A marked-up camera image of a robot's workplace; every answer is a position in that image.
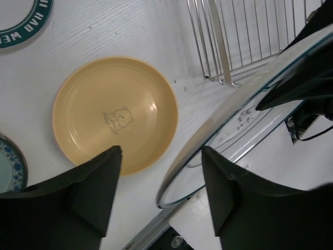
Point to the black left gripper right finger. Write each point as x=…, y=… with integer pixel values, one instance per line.
x=251, y=212

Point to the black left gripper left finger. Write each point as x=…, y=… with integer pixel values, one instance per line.
x=69, y=211

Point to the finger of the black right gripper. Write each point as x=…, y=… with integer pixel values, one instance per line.
x=307, y=28
x=312, y=80

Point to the black blue patterned plate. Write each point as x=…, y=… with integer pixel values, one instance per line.
x=14, y=168

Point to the beige plate with line pattern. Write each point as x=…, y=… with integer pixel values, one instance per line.
x=236, y=127

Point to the metal wire dish rack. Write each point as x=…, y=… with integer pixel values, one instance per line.
x=234, y=39

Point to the yellow bear plate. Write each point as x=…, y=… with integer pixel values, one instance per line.
x=111, y=101

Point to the brown plate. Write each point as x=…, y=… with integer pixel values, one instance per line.
x=29, y=26

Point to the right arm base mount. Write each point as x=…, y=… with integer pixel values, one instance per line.
x=305, y=115

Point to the aluminium front rail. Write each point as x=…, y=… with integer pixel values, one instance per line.
x=152, y=231

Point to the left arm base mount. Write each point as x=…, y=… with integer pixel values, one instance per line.
x=170, y=240

